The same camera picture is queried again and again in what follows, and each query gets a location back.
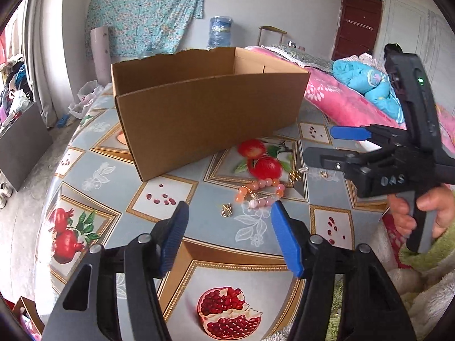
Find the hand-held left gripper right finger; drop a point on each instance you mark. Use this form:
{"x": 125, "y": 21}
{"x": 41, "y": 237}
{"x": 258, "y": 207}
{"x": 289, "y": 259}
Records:
{"x": 286, "y": 238}

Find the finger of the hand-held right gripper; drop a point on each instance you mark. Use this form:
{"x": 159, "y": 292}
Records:
{"x": 350, "y": 133}
{"x": 320, "y": 156}

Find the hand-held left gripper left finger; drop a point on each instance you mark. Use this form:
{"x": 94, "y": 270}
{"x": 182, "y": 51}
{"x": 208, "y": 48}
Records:
{"x": 174, "y": 234}

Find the brown cardboard box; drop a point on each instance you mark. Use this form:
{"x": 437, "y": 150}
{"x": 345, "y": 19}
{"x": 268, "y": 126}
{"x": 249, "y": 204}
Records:
{"x": 213, "y": 113}

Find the person's right forearm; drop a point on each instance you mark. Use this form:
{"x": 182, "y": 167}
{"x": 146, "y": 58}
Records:
{"x": 437, "y": 252}

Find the person's right hand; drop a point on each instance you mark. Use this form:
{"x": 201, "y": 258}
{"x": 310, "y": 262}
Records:
{"x": 442, "y": 206}

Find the pink floral blanket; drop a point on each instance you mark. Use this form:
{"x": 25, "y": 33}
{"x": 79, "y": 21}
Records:
{"x": 334, "y": 103}

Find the fruit print tablecloth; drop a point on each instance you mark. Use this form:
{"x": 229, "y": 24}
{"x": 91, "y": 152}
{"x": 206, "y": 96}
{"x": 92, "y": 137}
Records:
{"x": 220, "y": 255}

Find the blue quilt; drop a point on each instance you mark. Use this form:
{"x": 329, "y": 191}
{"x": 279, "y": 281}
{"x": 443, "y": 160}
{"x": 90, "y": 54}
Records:
{"x": 362, "y": 78}

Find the silver lace cloth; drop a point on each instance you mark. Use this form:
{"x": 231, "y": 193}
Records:
{"x": 305, "y": 58}

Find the white door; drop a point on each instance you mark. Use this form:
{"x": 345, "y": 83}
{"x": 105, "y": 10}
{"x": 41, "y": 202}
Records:
{"x": 405, "y": 25}

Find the red-brown door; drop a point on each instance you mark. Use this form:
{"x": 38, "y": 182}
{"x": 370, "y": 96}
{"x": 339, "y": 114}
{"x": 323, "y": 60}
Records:
{"x": 355, "y": 17}

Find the white fluffy blanket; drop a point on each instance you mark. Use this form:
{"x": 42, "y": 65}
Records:
{"x": 426, "y": 302}

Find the blue slippers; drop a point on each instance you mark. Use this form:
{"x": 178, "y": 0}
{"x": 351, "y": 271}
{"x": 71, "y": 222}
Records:
{"x": 64, "y": 120}

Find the blue water jug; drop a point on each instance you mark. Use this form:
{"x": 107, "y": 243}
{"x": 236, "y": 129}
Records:
{"x": 220, "y": 32}

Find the white plastic bag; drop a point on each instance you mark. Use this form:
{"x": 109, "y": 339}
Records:
{"x": 85, "y": 99}

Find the grey cabinet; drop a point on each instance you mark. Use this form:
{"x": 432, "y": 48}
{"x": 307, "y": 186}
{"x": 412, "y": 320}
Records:
{"x": 25, "y": 145}

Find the white sneaker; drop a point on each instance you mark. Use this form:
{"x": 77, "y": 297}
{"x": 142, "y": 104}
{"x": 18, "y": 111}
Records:
{"x": 5, "y": 190}

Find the pale pink roll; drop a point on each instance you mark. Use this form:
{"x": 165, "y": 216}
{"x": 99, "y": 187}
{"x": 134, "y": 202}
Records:
{"x": 99, "y": 53}

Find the pile of clothes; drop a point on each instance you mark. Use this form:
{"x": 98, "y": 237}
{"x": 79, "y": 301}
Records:
{"x": 14, "y": 92}

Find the white curtain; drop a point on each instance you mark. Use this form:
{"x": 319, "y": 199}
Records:
{"x": 46, "y": 60}

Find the wooden frame chair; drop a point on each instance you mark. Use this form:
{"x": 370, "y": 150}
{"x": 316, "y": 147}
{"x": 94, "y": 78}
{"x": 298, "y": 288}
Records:
{"x": 272, "y": 27}

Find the teal floral wall cloth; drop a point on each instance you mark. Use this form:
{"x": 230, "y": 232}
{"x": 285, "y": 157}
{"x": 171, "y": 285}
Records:
{"x": 142, "y": 14}

